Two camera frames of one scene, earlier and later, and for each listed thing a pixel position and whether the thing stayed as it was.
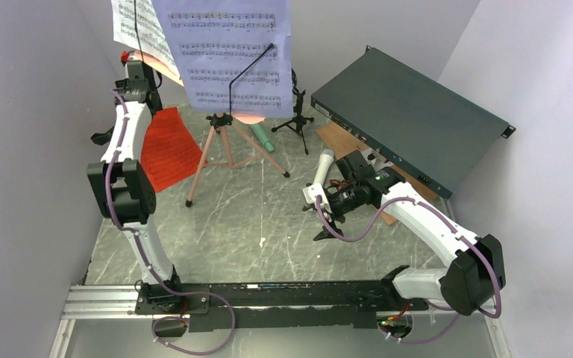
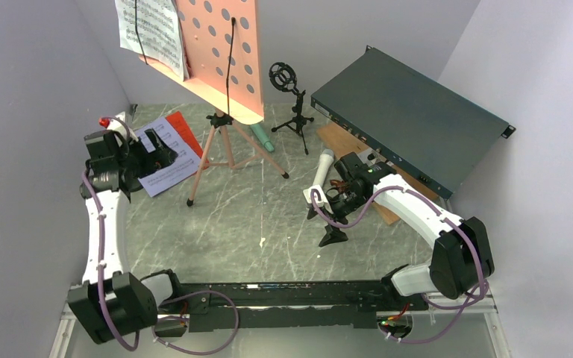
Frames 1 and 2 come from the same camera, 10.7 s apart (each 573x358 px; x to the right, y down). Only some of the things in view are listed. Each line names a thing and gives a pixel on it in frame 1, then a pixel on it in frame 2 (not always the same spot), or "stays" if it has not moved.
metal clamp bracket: [376, 160] stays
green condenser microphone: [260, 133] stays
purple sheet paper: [234, 56] to [184, 163]
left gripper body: [122, 85] to [133, 159]
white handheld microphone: [326, 159] stays
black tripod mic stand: [298, 120] stays
